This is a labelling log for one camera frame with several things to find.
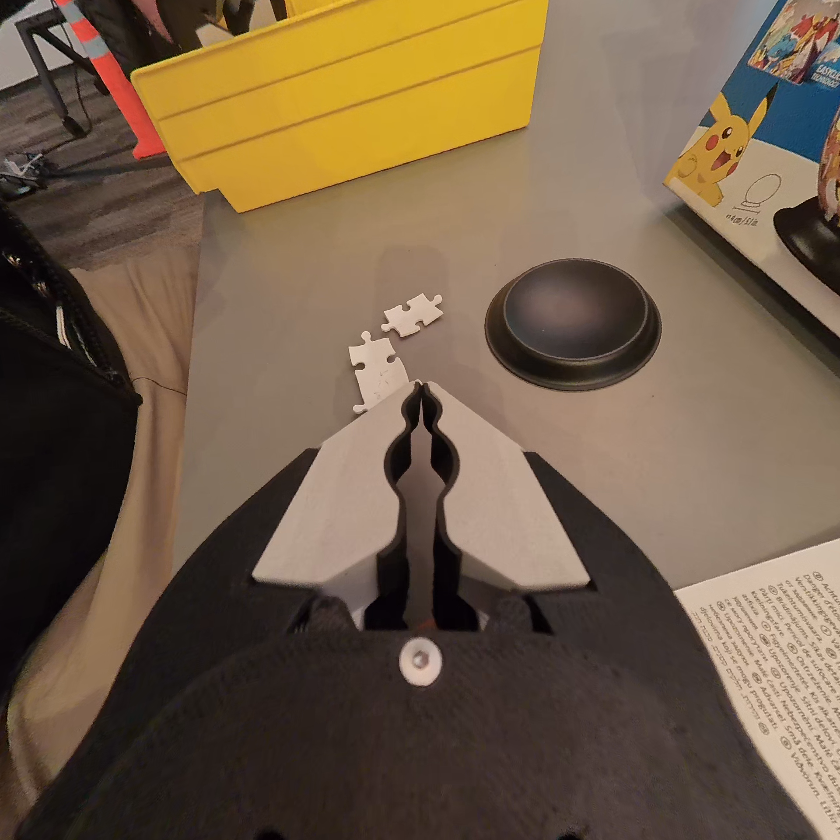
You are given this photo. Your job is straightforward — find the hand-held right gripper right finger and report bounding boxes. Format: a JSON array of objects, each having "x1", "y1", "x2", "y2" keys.
[{"x1": 423, "y1": 382, "x2": 593, "y2": 631}]

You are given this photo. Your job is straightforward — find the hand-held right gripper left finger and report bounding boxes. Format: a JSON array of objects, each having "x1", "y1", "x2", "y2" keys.
[{"x1": 251, "y1": 382, "x2": 421, "y2": 631}]

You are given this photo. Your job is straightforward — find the yellow plastic bin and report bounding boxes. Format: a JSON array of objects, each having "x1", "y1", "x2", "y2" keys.
[{"x1": 130, "y1": 0, "x2": 551, "y2": 214}]

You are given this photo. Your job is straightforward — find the joined white puzzle pieces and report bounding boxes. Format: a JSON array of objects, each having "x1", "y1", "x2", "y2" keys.
[
  {"x1": 381, "y1": 293, "x2": 444, "y2": 339},
  {"x1": 348, "y1": 330, "x2": 421, "y2": 414}
]

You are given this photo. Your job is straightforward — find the black round puzzle stand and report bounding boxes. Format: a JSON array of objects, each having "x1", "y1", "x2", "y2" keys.
[{"x1": 484, "y1": 258, "x2": 662, "y2": 392}]

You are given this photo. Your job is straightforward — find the colourful puzzle box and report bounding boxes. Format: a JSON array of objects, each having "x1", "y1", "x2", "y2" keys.
[{"x1": 663, "y1": 0, "x2": 840, "y2": 329}]

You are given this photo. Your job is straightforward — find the black ribbed object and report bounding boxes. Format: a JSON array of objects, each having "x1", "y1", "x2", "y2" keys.
[{"x1": 82, "y1": 0, "x2": 204, "y2": 63}]

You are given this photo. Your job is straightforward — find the orange traffic cone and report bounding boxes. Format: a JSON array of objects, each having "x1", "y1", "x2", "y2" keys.
[{"x1": 56, "y1": 0, "x2": 168, "y2": 158}]

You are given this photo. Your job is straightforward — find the person's beige trousers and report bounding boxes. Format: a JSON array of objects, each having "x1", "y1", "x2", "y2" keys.
[{"x1": 0, "y1": 243, "x2": 201, "y2": 802}]

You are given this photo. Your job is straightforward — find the person's black jacket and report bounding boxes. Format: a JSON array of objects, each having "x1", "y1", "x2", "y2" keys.
[{"x1": 0, "y1": 197, "x2": 143, "y2": 710}]

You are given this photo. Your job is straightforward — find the white printed leaflet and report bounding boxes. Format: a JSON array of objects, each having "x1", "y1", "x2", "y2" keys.
[{"x1": 675, "y1": 538, "x2": 840, "y2": 840}]

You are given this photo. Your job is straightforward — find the black metal cart frame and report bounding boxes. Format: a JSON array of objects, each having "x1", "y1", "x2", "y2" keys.
[{"x1": 13, "y1": 13, "x2": 99, "y2": 139}]

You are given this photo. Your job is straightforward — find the tangle of cables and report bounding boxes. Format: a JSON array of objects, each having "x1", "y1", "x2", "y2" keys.
[{"x1": 0, "y1": 151, "x2": 50, "y2": 198}]

